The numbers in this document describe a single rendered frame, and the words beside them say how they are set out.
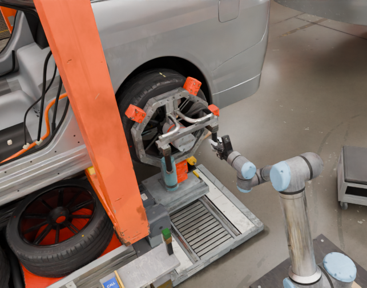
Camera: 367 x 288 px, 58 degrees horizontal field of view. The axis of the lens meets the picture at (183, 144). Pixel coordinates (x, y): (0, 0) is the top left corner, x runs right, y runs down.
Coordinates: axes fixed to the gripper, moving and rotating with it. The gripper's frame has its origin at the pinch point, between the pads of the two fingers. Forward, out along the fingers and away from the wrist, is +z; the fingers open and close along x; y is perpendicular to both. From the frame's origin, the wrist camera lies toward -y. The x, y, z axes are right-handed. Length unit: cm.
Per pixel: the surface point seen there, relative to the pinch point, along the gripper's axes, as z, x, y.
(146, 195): 19, -46, 40
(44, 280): 8, -126, 56
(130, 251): -11, -73, 48
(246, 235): -29, 6, 76
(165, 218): -3, -43, 46
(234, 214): -9, 11, 75
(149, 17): 33, -16, -72
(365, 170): -50, 100, 49
